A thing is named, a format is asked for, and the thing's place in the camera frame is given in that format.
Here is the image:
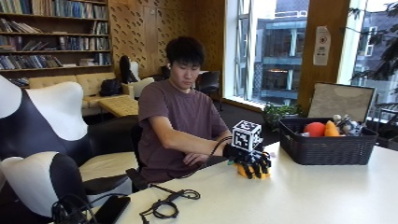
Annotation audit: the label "black cable bundle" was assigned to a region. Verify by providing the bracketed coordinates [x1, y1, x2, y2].
[49, 193, 125, 224]

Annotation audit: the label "wooden bookshelf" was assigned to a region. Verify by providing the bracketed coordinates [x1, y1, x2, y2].
[0, 0, 114, 88]

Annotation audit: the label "black coiled cable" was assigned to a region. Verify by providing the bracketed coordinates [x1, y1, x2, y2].
[138, 183, 201, 224]

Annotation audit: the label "white marker cube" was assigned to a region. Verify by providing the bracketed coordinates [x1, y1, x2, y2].
[230, 119, 264, 153]

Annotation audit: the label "black glove cable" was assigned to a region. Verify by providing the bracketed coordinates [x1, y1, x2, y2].
[178, 135, 234, 180]

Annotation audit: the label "red ball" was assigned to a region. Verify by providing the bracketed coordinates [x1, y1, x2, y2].
[303, 121, 327, 138]

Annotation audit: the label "black backpack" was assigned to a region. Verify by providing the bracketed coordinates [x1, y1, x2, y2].
[98, 77, 124, 97]

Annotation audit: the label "black office chair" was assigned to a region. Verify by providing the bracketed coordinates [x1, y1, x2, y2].
[196, 70, 224, 112]
[125, 123, 149, 191]

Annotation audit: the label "framed beige board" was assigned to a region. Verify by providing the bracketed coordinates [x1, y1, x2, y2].
[307, 81, 377, 124]

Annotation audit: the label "black and white lounge chair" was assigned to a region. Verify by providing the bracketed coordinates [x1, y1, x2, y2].
[0, 74, 141, 200]
[0, 151, 91, 224]
[118, 55, 156, 98]

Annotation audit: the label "rows of books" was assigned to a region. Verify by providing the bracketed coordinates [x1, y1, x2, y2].
[0, 0, 112, 88]

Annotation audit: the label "green potted plant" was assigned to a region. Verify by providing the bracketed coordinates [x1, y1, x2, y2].
[261, 103, 303, 132]

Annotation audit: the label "orange toy carrot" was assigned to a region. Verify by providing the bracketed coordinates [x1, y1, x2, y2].
[323, 119, 341, 137]

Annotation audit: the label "white paper notice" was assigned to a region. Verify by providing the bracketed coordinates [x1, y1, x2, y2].
[313, 25, 331, 66]

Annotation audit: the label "beige tufted ottoman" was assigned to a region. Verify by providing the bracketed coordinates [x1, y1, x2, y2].
[97, 95, 141, 119]

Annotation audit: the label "grey white soft toy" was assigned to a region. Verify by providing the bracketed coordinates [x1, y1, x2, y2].
[331, 114, 366, 136]

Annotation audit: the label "black smartphone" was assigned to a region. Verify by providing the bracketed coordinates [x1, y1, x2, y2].
[93, 195, 132, 224]

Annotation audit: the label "yellow soft toy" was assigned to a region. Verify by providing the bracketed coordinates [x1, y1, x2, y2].
[236, 162, 272, 180]

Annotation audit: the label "dark woven basket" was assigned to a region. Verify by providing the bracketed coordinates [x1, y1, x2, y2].
[277, 117, 379, 166]

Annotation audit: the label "the person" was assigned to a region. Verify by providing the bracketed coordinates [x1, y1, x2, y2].
[137, 35, 234, 185]

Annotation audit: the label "beige tufted sofa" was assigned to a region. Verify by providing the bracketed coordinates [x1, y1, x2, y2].
[28, 72, 136, 117]

